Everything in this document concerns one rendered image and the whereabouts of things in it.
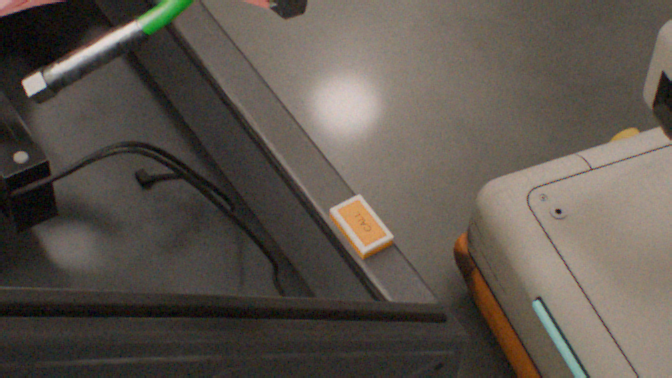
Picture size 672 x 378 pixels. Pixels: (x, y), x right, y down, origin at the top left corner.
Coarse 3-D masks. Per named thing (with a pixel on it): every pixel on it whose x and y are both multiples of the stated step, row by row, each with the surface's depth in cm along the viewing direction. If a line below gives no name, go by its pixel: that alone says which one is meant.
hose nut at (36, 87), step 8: (32, 72) 90; (40, 72) 89; (24, 80) 89; (32, 80) 89; (40, 80) 89; (32, 88) 89; (40, 88) 89; (48, 88) 89; (32, 96) 89; (40, 96) 90; (48, 96) 90
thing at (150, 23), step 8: (168, 0) 86; (176, 0) 85; (184, 0) 85; (192, 0) 85; (152, 8) 87; (160, 8) 86; (168, 8) 86; (176, 8) 86; (184, 8) 86; (144, 16) 87; (152, 16) 86; (160, 16) 86; (168, 16) 86; (176, 16) 86; (144, 24) 86; (152, 24) 86; (160, 24) 86; (152, 32) 87
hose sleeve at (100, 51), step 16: (112, 32) 87; (128, 32) 87; (144, 32) 87; (80, 48) 88; (96, 48) 88; (112, 48) 87; (128, 48) 87; (64, 64) 88; (80, 64) 88; (96, 64) 88; (48, 80) 89; (64, 80) 89
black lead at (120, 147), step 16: (112, 144) 100; (128, 144) 101; (144, 144) 102; (80, 160) 101; (96, 160) 101; (160, 160) 102; (176, 160) 106; (64, 176) 102; (144, 176) 122; (160, 176) 122; (176, 176) 122; (192, 176) 109; (16, 192) 104; (208, 192) 107; (224, 208) 109; (240, 224) 111; (256, 240) 113; (272, 272) 116
